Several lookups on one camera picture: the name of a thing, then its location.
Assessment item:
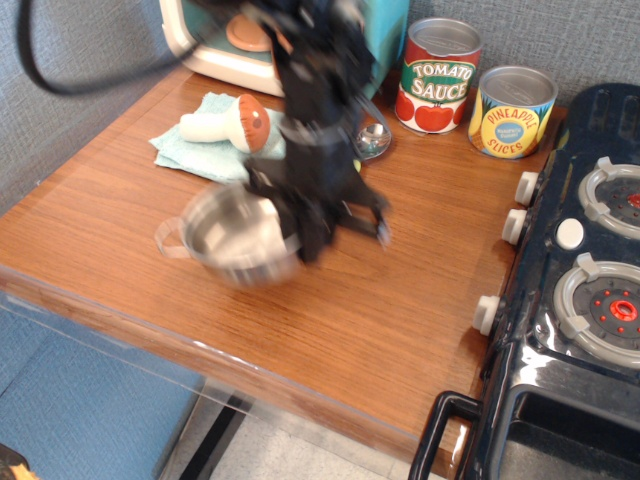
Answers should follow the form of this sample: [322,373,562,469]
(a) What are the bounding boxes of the plush brown white mushroom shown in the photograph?
[178,94,271,154]

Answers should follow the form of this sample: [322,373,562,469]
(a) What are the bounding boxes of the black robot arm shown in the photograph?
[201,1,388,263]

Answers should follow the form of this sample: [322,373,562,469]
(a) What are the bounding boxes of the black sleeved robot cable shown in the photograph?
[17,0,201,97]

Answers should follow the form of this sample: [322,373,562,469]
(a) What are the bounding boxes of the black toy stove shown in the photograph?
[410,83,639,479]

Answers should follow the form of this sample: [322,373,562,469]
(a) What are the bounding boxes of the pineapple slices can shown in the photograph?
[468,65,558,159]

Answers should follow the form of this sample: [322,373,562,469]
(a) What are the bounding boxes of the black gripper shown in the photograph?
[244,119,394,265]

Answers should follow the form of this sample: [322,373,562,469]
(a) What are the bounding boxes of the metal pot with handles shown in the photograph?
[154,183,301,288]

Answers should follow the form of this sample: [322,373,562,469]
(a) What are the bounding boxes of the tomato sauce can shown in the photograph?
[395,17,483,134]

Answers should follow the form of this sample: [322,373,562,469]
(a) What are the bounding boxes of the teal toy microwave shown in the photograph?
[160,1,409,97]

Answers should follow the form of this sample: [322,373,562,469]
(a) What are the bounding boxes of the spoon with yellow handle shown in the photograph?
[354,123,392,172]

